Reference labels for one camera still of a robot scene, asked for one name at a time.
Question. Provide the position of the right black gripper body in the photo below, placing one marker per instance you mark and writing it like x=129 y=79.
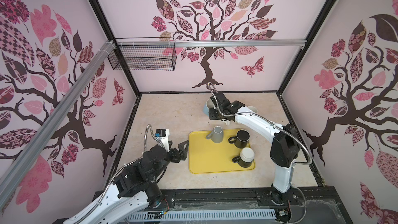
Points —
x=216 y=112

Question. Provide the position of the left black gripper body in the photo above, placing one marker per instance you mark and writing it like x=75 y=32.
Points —
x=173 y=156

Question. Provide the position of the light blue mug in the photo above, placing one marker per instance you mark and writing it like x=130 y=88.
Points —
x=207 y=106

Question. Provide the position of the pale pink mug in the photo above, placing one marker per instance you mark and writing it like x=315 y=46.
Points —
x=253 y=109

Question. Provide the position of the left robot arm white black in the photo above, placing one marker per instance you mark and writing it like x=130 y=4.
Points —
x=133 y=188

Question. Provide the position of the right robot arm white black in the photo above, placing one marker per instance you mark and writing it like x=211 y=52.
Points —
x=283 y=138

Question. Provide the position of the grey mug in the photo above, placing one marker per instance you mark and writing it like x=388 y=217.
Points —
x=216 y=135

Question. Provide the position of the all black mug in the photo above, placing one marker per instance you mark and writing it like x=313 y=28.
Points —
x=241 y=139

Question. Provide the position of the black mug white base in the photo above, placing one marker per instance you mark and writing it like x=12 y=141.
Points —
x=245 y=158

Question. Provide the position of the yellow plastic tray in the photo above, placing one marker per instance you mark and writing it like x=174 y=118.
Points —
x=205 y=156

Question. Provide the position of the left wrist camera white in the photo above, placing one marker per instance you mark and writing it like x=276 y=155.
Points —
x=162 y=138

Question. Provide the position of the white slotted cable duct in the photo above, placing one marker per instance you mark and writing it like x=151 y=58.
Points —
x=202 y=215

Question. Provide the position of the back aluminium rail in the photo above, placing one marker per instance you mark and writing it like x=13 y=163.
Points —
x=214 y=43

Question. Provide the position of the aluminium rail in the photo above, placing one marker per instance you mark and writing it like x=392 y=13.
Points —
x=19 y=168
x=214 y=43

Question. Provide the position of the black wire basket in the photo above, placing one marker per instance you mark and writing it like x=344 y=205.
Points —
x=144 y=53

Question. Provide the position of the left aluminium rail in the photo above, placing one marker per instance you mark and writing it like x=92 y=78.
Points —
x=19 y=168

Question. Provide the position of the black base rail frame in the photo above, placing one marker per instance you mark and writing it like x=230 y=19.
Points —
x=259 y=196

